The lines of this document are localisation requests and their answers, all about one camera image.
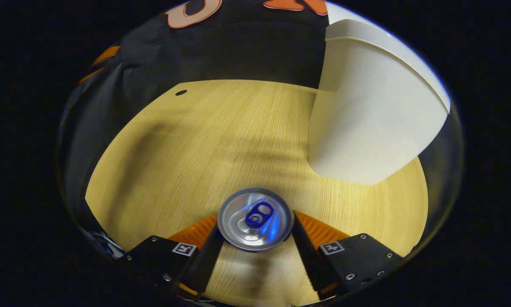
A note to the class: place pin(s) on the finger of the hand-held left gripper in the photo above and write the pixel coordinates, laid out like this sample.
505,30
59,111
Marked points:
107,55
90,76

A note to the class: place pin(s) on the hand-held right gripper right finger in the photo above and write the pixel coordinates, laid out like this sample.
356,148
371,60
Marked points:
308,260

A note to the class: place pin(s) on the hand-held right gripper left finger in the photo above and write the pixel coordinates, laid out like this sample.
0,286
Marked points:
204,264

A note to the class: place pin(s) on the silver pop can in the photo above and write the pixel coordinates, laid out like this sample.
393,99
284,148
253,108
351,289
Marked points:
255,219

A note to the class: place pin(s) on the white desktop garbage bin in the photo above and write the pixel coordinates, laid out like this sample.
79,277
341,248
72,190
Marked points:
366,128

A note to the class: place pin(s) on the wooden desktop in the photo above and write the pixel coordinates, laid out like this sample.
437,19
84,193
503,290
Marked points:
187,162

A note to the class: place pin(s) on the black backdrop cloth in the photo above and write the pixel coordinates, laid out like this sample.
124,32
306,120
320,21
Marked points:
238,51

